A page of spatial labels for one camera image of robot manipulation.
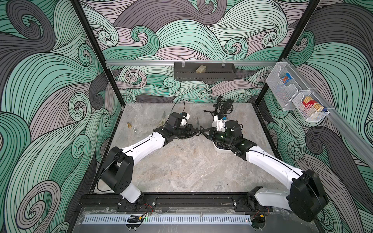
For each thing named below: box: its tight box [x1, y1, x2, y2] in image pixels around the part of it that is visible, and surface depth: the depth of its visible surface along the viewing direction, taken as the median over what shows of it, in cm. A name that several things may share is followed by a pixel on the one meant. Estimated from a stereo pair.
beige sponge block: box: [195, 65, 207, 74], surface depth 94 cm
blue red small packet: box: [282, 72, 293, 85], surface depth 85 cm
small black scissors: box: [195, 116, 205, 136], surface depth 81 cm
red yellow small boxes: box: [302, 96, 328, 112], surface depth 67 cm
